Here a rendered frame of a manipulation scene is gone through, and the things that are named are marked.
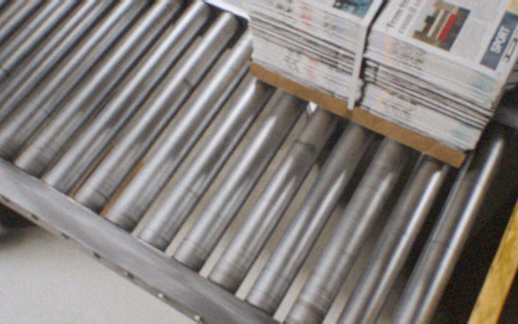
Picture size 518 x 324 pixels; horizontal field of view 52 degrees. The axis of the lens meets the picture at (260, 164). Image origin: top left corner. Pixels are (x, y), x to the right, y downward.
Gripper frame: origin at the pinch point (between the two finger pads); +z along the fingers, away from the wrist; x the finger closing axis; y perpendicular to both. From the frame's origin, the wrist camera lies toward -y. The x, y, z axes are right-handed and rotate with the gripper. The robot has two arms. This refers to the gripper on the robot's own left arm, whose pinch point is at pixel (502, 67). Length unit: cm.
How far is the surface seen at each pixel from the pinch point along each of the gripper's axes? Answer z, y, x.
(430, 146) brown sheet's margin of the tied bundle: 4.7, 5.0, 23.8
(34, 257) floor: 97, -78, 65
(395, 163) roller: 8.4, 1.5, 27.1
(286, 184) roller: 21.6, 1.6, 38.7
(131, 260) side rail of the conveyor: 35, 2, 61
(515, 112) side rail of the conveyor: -4.9, 1.7, 9.3
